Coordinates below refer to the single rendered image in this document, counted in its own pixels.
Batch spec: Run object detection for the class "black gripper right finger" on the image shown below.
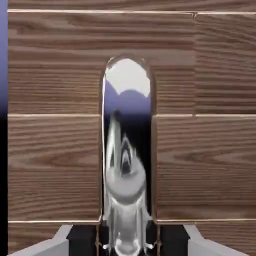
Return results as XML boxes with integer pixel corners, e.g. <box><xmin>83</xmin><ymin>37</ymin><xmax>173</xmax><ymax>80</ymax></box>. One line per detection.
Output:
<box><xmin>159</xmin><ymin>224</ymin><xmax>249</xmax><ymax>256</ymax></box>

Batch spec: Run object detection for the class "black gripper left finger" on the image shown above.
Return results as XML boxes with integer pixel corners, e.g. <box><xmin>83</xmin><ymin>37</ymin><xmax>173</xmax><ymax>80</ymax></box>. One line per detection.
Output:
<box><xmin>7</xmin><ymin>224</ymin><xmax>98</xmax><ymax>256</ymax></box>

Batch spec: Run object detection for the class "curved shiny metal handle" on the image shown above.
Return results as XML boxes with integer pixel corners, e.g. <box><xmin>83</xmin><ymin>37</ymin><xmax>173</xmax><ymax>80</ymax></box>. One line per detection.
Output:
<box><xmin>99</xmin><ymin>54</ymin><xmax>159</xmax><ymax>256</ymax></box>

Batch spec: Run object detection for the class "brown wooden cabinet door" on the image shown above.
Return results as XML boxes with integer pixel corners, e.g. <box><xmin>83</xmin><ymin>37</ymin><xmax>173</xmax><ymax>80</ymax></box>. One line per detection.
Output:
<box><xmin>7</xmin><ymin>220</ymin><xmax>256</xmax><ymax>256</ymax></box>
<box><xmin>7</xmin><ymin>11</ymin><xmax>196</xmax><ymax>117</ymax></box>
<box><xmin>7</xmin><ymin>115</ymin><xmax>256</xmax><ymax>223</ymax></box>

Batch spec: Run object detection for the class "brown wooden cabinet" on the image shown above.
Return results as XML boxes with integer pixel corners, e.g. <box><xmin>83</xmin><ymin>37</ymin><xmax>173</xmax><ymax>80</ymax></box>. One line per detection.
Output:
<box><xmin>7</xmin><ymin>0</ymin><xmax>256</xmax><ymax>256</ymax></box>

